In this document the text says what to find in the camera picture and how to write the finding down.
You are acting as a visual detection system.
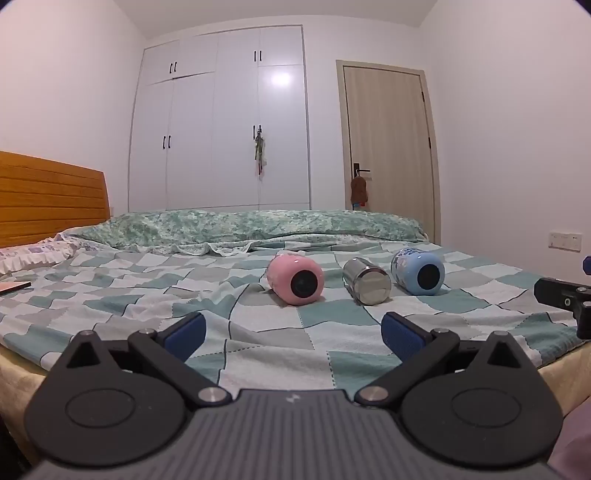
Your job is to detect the checked bed sheet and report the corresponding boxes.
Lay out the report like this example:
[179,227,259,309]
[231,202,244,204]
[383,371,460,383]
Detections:
[0,234,591,398]

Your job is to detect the brown plush toy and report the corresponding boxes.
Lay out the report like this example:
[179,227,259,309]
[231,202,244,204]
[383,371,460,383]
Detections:
[349,176,370,211]

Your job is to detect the wooden headboard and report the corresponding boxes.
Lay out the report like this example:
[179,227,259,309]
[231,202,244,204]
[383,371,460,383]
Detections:
[0,150,112,250]

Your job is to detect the stainless steel cup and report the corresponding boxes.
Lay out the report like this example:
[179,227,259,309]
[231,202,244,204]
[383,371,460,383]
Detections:
[342,257,393,306]

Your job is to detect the patterned pillow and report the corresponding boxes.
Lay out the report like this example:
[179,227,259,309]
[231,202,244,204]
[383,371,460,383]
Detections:
[0,237,80,278]

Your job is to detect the white wardrobe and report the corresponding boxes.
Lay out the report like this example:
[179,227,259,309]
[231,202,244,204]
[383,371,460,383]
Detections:
[128,25,311,213]

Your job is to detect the beige door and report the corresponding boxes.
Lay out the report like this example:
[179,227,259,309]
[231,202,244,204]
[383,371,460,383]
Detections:
[335,58,442,245]

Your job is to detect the pink cloth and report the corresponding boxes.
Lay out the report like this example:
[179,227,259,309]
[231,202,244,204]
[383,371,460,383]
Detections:
[549,405,591,480]

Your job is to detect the yellow mattress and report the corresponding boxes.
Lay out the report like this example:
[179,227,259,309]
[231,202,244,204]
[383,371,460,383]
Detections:
[0,344,49,467]

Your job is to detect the white wall socket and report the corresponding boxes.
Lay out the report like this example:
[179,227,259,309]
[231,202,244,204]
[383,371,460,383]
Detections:
[548,232,582,253]

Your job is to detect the hanging green ornament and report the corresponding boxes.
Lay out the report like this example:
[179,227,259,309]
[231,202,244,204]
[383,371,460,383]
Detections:
[252,131,269,176]

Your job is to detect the pink cup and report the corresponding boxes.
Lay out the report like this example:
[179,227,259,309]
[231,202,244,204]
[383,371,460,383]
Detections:
[266,253,324,306]

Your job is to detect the blue cup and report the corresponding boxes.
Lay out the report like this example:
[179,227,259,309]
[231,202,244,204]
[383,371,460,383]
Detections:
[390,248,446,296]

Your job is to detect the green floral quilt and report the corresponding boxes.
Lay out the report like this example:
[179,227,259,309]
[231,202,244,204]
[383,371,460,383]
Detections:
[69,209,428,257]

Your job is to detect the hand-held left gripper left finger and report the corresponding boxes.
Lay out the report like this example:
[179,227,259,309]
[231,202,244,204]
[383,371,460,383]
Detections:
[48,312,232,409]

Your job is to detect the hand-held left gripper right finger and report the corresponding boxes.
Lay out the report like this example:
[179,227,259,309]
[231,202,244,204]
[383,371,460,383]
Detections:
[355,311,542,409]

